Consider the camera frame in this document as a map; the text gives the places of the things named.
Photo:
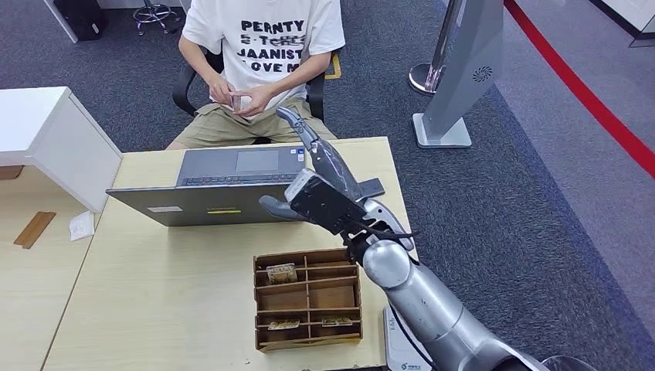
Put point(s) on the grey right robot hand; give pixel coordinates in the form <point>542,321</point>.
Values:
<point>332,164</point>

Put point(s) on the person's right hand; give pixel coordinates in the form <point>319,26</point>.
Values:
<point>221,91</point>

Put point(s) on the person's left hand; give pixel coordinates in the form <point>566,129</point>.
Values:
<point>261,100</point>

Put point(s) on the yellow patterned card stack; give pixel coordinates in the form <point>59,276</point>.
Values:
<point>236,101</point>

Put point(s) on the person's right forearm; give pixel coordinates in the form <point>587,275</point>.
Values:
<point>202,61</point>

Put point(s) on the person's left forearm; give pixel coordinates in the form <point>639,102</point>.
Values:
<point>299,77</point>

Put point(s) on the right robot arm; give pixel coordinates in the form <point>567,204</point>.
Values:
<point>424,302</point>

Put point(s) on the person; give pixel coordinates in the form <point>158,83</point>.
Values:
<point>266,51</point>

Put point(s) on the yellow hotel key card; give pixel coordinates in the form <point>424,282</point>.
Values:
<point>281,273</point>
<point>337,322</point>
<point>284,324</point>

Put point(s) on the wooden card organizer box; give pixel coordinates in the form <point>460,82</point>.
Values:
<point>327,297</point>

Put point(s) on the white card reader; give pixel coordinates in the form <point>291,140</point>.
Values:
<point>396,343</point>

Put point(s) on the black USB hub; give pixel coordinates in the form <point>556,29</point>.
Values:
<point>376,187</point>

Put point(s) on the black office chair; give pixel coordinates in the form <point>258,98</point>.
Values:
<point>316,97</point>

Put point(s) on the chrome stool base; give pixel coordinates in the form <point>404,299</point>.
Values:
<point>153,14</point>

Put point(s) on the grey laptop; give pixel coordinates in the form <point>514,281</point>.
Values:
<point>204,205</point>

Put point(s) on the grey kiosk stand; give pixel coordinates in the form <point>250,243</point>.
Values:
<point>460,77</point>

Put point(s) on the black computer tower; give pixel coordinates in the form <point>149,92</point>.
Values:
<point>82,18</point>

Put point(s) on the white cabinet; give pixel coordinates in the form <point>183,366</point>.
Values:
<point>51,125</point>

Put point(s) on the white desk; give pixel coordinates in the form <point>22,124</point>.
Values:
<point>61,23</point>

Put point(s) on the white paper slip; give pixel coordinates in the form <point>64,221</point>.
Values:
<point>81,226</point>

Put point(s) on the brown wooden block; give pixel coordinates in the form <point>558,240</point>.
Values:
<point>11,172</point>

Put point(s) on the brown wooden strip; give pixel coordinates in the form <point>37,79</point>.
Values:
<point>34,230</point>

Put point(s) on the clear round dome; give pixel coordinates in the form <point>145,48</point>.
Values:
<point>568,364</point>

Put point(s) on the white counter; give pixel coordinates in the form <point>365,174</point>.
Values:
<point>632,11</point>

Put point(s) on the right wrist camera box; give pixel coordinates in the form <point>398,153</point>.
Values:
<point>322,205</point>

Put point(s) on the chrome stanchion post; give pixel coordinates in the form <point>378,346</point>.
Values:
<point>435,61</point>

